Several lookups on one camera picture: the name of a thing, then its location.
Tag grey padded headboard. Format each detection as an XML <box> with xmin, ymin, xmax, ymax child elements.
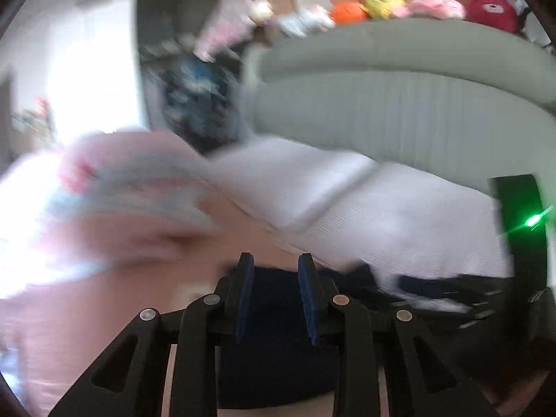
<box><xmin>243</xmin><ymin>17</ymin><xmax>556</xmax><ymax>201</ymax></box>

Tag red plush toy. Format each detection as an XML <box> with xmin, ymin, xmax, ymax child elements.
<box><xmin>467</xmin><ymin>0</ymin><xmax>520</xmax><ymax>33</ymax></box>

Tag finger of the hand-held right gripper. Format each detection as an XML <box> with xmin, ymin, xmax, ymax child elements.
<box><xmin>452</xmin><ymin>275</ymin><xmax>522</xmax><ymax>331</ymax></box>

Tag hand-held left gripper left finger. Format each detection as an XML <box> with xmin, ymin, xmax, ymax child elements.
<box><xmin>48</xmin><ymin>252</ymin><xmax>255</xmax><ymax>417</ymax></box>

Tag navy striped folded garment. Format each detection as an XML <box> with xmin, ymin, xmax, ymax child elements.
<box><xmin>382</xmin><ymin>271</ymin><xmax>474</xmax><ymax>313</ymax></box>

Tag yellow plush toy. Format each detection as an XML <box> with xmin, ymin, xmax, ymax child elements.
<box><xmin>364</xmin><ymin>0</ymin><xmax>409</xmax><ymax>20</ymax></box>

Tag pale pink pillow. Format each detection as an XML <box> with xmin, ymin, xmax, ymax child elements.
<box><xmin>204</xmin><ymin>139</ymin><xmax>374</xmax><ymax>231</ymax></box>
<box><xmin>278</xmin><ymin>169</ymin><xmax>517</xmax><ymax>279</ymax></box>

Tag navy shorts with white stripes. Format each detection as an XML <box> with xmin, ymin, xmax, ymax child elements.
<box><xmin>217</xmin><ymin>265</ymin><xmax>383</xmax><ymax>409</ymax></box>

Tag pink plush toy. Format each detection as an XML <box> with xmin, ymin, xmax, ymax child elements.
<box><xmin>393</xmin><ymin>0</ymin><xmax>466</xmax><ymax>20</ymax></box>

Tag orange plush toy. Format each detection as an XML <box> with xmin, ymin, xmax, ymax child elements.
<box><xmin>332</xmin><ymin>0</ymin><xmax>370</xmax><ymax>24</ymax></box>

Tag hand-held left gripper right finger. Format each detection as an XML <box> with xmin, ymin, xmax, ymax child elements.
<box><xmin>297</xmin><ymin>253</ymin><xmax>500</xmax><ymax>417</ymax></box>

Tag long white plush toy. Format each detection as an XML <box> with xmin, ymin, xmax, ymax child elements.
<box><xmin>278</xmin><ymin>5</ymin><xmax>335</xmax><ymax>38</ymax></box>

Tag pink folded duvet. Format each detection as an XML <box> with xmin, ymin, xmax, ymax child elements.
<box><xmin>0</xmin><ymin>128</ymin><xmax>222</xmax><ymax>279</ymax></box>

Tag white shelf rack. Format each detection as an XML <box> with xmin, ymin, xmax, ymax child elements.
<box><xmin>13</xmin><ymin>98</ymin><xmax>57</xmax><ymax>144</ymax></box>

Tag white sheep plush toy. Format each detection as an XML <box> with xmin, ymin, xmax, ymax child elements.
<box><xmin>251</xmin><ymin>0</ymin><xmax>275</xmax><ymax>24</ymax></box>

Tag open closet with clothes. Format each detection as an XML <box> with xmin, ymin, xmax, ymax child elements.
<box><xmin>137</xmin><ymin>0</ymin><xmax>246</xmax><ymax>150</ymax></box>

